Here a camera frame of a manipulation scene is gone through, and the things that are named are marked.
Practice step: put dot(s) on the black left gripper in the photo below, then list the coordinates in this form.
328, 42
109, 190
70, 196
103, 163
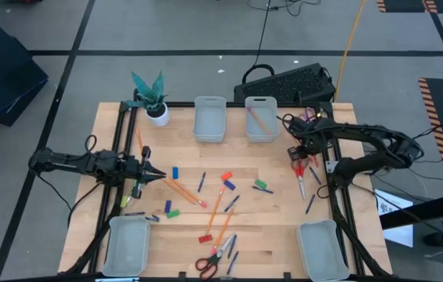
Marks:
131, 168

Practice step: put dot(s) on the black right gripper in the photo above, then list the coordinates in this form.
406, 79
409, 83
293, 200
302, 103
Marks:
313, 145

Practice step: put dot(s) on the purple scissors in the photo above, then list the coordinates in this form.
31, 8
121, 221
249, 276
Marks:
308, 115

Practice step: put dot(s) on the green eraser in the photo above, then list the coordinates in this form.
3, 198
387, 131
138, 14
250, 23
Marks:
173, 214
260, 183

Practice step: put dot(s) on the orange eraser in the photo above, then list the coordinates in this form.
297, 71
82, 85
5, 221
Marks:
226, 176

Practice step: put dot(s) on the purple eraser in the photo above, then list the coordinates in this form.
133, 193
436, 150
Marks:
229, 185

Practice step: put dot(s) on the red eraser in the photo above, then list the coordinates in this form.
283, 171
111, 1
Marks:
205, 238

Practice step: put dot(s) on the black and red scissors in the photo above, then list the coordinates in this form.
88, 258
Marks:
216, 258

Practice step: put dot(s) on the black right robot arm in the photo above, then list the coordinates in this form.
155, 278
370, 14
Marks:
362, 135

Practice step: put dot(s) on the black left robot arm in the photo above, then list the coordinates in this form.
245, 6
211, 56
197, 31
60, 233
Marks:
68, 162

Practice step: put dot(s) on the green plant in white pot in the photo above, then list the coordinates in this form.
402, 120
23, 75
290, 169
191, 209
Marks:
158, 117

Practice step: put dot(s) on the grey plastic bin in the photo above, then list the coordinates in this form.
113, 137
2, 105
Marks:
256, 133
209, 121
321, 250
127, 246

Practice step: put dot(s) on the white sheet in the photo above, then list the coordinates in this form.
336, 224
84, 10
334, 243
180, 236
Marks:
401, 235

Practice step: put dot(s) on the black beam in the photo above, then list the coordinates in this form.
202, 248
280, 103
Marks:
421, 213

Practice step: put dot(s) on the black floor mat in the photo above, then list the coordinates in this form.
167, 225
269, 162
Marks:
1, 74

